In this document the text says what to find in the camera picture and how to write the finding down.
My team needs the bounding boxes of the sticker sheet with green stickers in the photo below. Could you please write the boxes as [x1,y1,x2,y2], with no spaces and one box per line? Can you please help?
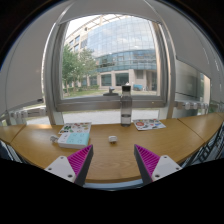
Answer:
[58,121,93,135]

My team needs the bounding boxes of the white power strip cable plug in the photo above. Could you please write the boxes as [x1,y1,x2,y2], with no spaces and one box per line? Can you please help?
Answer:
[49,134,61,144]

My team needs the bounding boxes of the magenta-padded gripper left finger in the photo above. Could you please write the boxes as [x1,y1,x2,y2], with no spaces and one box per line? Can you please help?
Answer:
[44,144,95,187]

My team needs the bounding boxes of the sticker sheet with red stickers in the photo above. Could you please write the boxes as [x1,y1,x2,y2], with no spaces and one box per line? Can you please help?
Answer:
[132,118,167,132]

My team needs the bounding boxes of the white wall socket row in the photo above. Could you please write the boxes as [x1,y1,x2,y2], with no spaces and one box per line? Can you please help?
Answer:
[9,107,48,125]
[175,100,210,111]

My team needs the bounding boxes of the white and light-blue power strip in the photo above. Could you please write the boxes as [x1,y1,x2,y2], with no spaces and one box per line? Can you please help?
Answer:
[57,131,91,150]

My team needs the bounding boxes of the dark blue chair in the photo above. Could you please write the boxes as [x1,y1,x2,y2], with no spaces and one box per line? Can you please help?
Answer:
[181,122,224,168]
[0,139,24,164]

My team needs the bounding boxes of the grey window frame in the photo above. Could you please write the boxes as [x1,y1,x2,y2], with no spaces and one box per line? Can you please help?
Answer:
[42,12,178,126]

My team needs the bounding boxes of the clear water bottle, dark cap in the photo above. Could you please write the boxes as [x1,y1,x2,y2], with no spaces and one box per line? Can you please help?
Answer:
[119,84,134,128]

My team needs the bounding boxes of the grey window handle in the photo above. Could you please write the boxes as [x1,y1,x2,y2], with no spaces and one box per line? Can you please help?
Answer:
[102,86,121,97]

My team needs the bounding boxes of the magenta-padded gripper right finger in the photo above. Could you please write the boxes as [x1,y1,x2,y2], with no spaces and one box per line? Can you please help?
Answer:
[133,143,184,186]

